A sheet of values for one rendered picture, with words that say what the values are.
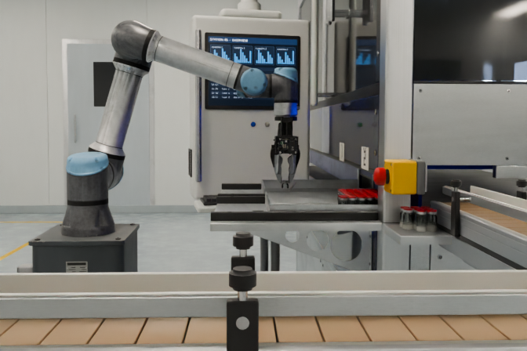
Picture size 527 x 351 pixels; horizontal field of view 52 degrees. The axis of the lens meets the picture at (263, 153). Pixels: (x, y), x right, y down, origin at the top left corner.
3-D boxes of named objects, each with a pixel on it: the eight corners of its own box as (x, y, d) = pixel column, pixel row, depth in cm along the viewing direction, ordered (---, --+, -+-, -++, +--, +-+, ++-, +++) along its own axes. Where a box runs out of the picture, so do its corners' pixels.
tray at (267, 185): (357, 189, 191) (357, 179, 191) (375, 199, 165) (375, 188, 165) (261, 189, 190) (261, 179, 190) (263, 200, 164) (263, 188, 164)
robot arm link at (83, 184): (59, 201, 153) (59, 153, 152) (75, 195, 167) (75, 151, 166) (102, 201, 153) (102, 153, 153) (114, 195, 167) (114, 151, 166)
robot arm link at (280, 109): (273, 103, 175) (298, 103, 176) (273, 117, 176) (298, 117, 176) (274, 102, 168) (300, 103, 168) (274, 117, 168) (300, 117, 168)
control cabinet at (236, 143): (298, 191, 249) (299, 19, 245) (310, 197, 230) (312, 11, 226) (187, 194, 238) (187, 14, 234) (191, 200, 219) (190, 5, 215)
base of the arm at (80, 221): (53, 237, 152) (53, 202, 151) (70, 226, 167) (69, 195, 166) (108, 237, 153) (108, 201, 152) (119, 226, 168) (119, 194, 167)
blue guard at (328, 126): (299, 143, 324) (299, 113, 323) (379, 171, 130) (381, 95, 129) (297, 143, 324) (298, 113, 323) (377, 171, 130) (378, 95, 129)
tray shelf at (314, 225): (354, 193, 196) (354, 188, 196) (415, 230, 127) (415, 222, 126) (222, 193, 195) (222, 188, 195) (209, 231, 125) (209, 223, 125)
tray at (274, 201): (381, 203, 157) (382, 191, 157) (408, 218, 131) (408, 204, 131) (265, 203, 156) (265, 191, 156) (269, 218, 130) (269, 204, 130)
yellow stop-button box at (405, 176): (414, 190, 123) (415, 159, 122) (425, 194, 115) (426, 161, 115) (381, 190, 122) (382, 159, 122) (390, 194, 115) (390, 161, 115)
